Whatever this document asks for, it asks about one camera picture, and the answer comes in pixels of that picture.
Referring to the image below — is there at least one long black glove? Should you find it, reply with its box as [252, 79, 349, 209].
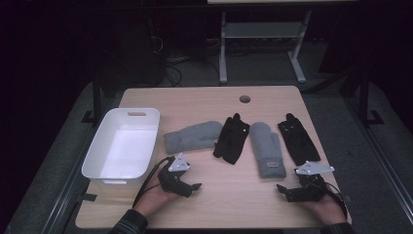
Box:
[277, 112, 321, 167]

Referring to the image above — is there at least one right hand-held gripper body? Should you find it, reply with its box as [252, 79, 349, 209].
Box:
[289, 161, 336, 203]

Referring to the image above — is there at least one hand-held gripper black cable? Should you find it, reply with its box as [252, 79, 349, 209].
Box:
[131, 156, 176, 209]
[319, 180, 349, 218]

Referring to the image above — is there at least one black metal stand leg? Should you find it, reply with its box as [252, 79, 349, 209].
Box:
[356, 66, 386, 127]
[80, 72, 105, 125]

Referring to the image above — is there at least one left hand-held gripper black cable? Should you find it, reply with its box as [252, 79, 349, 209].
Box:
[131, 156, 176, 209]

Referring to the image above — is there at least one grey mitten with label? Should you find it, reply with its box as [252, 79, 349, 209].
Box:
[248, 121, 287, 179]

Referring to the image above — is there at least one bundle of floor cables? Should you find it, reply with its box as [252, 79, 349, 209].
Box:
[147, 33, 222, 88]

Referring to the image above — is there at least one grey metal stand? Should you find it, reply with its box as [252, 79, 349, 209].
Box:
[218, 9, 314, 86]

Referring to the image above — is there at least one short black glove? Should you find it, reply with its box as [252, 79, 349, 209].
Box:
[212, 112, 251, 166]

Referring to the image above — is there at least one right hand-held gripper black cable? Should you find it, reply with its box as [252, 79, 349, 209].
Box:
[319, 180, 349, 218]

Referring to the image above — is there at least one person's right hand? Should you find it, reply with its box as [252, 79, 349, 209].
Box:
[300, 190, 348, 226]

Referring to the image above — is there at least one white plastic basket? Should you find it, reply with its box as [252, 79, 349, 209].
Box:
[81, 107, 161, 189]

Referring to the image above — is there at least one person's left hand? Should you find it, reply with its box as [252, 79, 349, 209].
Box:
[132, 180, 183, 217]

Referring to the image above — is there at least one plain grey knitted mitten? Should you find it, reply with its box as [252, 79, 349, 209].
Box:
[163, 120, 224, 155]

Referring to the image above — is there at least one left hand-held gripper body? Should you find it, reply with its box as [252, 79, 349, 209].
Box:
[158, 152, 193, 195]

